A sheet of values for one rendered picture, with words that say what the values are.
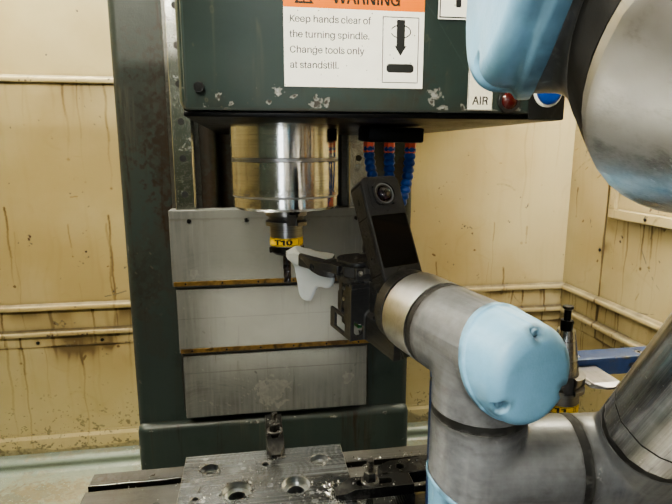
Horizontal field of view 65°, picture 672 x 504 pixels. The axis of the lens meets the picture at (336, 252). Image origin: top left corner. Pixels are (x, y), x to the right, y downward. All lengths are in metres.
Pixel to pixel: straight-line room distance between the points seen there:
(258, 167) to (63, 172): 1.04
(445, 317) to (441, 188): 1.34
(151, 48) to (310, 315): 0.71
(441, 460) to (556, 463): 0.08
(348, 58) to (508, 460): 0.43
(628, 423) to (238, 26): 0.51
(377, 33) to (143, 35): 0.78
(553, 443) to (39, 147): 1.54
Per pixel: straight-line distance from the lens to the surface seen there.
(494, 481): 0.44
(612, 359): 0.95
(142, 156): 1.29
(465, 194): 1.77
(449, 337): 0.40
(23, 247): 1.77
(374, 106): 0.61
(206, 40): 0.61
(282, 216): 0.78
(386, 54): 0.62
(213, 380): 1.36
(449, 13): 0.65
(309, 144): 0.73
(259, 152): 0.73
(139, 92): 1.30
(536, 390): 0.40
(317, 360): 1.35
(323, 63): 0.61
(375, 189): 0.53
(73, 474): 1.91
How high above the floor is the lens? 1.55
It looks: 11 degrees down
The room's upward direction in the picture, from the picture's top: straight up
